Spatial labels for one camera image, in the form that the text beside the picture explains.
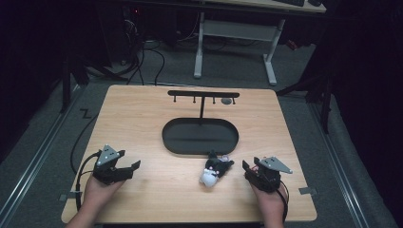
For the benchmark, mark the black keyboard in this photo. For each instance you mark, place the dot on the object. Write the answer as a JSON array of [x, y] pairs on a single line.
[[290, 2]]

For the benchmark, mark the black and white plush toy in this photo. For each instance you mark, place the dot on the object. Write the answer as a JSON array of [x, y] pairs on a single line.
[[214, 171]]

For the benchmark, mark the black hook rack with tray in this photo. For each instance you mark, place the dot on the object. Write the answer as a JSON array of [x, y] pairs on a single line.
[[200, 136]]

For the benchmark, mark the white desk with metal legs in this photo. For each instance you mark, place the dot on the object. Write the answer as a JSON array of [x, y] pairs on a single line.
[[240, 31]]

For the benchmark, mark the person's right hand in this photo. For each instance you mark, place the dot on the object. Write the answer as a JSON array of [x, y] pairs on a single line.
[[269, 201]]

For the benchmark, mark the grey tape piece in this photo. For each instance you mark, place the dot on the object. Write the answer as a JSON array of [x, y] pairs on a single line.
[[308, 190], [68, 196]]

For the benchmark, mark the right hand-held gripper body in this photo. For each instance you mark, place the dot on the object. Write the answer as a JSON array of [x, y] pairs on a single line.
[[269, 179]]

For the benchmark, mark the black metal stand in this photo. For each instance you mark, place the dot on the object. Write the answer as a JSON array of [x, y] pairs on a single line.
[[326, 104], [66, 85]]

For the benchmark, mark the small red object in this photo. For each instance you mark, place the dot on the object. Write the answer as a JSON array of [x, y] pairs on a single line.
[[292, 44]]

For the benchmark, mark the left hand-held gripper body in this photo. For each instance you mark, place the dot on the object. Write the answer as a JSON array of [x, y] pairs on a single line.
[[107, 172]]

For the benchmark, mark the grey round table grommet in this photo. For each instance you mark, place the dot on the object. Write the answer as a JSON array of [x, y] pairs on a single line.
[[226, 101]]

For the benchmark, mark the metal floor rail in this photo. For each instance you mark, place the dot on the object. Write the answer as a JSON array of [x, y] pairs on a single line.
[[34, 158], [339, 167]]

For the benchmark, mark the person's left hand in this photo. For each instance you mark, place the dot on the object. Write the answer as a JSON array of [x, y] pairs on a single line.
[[99, 191]]

